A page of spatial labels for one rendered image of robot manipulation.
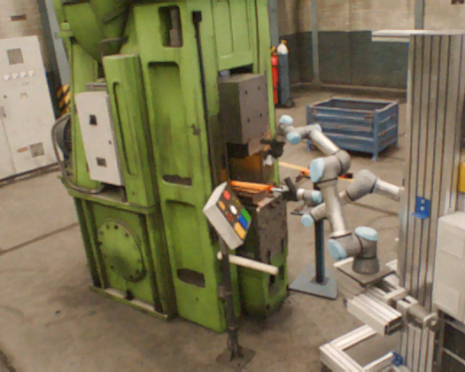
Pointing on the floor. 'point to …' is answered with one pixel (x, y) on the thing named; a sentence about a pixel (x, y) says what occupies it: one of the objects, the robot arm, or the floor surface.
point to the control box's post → (228, 290)
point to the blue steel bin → (356, 123)
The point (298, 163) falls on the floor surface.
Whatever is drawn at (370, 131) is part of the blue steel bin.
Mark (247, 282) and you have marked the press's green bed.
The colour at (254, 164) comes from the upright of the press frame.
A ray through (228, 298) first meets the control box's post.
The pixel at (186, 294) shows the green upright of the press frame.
